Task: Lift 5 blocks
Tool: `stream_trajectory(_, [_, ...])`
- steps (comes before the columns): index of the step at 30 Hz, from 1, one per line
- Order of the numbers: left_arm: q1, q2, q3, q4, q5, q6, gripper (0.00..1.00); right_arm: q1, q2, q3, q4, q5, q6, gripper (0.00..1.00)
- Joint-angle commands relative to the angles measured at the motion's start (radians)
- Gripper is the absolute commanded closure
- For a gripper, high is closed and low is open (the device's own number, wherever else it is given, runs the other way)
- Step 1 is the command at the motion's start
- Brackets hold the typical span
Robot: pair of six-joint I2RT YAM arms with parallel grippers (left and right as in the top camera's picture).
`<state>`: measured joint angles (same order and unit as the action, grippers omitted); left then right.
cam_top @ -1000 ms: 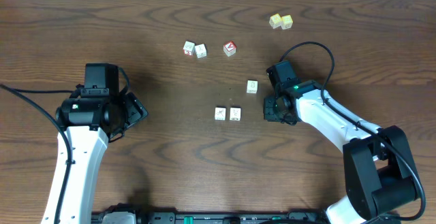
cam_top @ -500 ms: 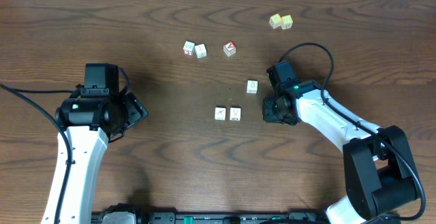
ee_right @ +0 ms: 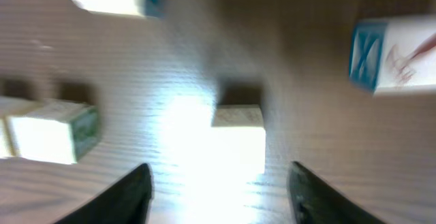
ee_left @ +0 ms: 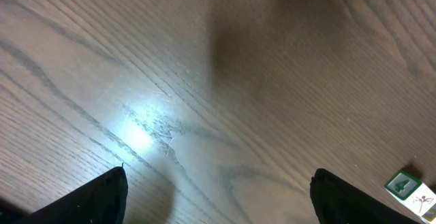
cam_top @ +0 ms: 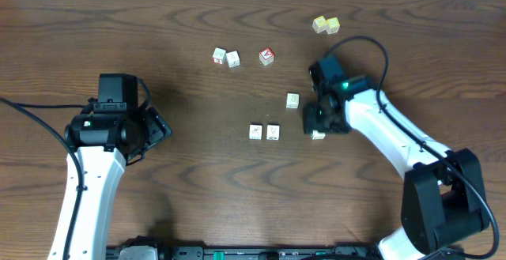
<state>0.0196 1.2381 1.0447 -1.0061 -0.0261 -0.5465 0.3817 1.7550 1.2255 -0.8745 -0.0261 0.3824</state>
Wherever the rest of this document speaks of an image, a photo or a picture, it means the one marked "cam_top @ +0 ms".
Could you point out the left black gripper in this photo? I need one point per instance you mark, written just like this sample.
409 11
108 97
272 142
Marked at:
159 127

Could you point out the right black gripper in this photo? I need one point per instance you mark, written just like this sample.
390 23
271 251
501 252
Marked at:
311 122

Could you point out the white block blue edge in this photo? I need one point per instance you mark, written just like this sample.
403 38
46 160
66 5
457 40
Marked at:
316 135

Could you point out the white block with oval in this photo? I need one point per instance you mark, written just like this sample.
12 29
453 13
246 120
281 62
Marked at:
273 132

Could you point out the white dragonfly block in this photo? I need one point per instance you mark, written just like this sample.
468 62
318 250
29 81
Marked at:
255 132

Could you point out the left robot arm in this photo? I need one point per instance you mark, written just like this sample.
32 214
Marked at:
109 134

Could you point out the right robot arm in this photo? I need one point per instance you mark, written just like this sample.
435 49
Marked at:
443 195

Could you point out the red letter block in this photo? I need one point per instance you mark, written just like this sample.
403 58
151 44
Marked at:
266 56

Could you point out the yellow block right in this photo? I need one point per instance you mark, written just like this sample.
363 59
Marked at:
333 25

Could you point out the yellow block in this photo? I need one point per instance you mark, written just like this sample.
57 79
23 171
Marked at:
320 24
333 25

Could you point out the yellow block left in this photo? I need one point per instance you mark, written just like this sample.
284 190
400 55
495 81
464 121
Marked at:
320 24

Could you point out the white block red bottom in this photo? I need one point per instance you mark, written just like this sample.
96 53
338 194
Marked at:
219 55

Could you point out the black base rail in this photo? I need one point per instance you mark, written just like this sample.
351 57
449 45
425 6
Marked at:
144 247

